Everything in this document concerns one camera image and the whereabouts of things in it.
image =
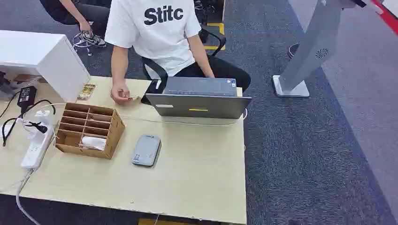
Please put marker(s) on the person's right hand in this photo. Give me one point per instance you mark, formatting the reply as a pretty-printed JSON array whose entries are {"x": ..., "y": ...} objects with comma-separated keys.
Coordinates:
[{"x": 119, "y": 93}]

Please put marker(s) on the small card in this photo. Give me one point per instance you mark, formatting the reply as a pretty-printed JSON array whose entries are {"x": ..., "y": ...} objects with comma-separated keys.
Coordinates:
[{"x": 135, "y": 97}]

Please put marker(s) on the stack of cards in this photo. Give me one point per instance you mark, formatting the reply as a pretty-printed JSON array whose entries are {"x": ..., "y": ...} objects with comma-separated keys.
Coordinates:
[{"x": 86, "y": 91}]

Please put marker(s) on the black office chair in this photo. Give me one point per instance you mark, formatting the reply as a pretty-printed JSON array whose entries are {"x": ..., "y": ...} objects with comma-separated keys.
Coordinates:
[{"x": 155, "y": 68}]

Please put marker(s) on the wooden card box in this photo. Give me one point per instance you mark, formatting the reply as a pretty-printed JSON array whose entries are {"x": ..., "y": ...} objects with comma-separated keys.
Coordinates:
[{"x": 90, "y": 130}]

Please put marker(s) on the white card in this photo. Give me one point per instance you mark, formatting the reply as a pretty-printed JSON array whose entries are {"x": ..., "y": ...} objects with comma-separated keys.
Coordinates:
[{"x": 93, "y": 143}]

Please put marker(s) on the grey card reader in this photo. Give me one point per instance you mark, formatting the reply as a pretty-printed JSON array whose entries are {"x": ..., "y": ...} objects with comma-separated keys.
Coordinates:
[{"x": 146, "y": 150}]

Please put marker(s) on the person in white shirt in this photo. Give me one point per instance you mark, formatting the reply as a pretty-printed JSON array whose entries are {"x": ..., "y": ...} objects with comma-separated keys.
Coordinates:
[{"x": 155, "y": 40}]

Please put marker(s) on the chrome chair base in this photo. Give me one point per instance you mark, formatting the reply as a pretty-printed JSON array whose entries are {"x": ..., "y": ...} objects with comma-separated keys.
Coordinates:
[{"x": 81, "y": 42}]

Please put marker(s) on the grey laptop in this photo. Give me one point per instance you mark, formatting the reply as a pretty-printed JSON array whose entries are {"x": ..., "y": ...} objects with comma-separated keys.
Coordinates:
[{"x": 199, "y": 104}]

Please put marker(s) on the white plug adapter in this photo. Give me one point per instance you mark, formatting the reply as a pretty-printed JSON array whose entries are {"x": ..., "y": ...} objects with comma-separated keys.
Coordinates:
[{"x": 42, "y": 115}]

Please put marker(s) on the white desk cabinet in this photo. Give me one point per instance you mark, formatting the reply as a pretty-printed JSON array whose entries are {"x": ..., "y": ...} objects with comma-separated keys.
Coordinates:
[{"x": 46, "y": 59}]

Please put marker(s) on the black plug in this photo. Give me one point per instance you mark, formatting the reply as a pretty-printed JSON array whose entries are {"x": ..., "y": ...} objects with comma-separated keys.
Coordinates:
[{"x": 39, "y": 126}]

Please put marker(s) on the person in dark clothes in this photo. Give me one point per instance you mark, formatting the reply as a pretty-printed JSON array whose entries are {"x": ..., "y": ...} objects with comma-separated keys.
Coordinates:
[{"x": 77, "y": 12}]

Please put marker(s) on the black power adapter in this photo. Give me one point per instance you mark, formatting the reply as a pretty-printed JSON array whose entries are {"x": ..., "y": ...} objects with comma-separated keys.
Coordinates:
[{"x": 27, "y": 95}]

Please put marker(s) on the white power strip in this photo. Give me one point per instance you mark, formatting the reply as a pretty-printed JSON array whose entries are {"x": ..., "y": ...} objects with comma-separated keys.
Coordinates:
[{"x": 36, "y": 149}]

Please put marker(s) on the black shoe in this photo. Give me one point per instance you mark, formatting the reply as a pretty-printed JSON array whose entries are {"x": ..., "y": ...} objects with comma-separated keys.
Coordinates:
[{"x": 293, "y": 50}]

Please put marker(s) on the grey floor stand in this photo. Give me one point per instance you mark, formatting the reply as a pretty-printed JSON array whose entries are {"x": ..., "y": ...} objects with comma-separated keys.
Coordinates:
[{"x": 311, "y": 49}]

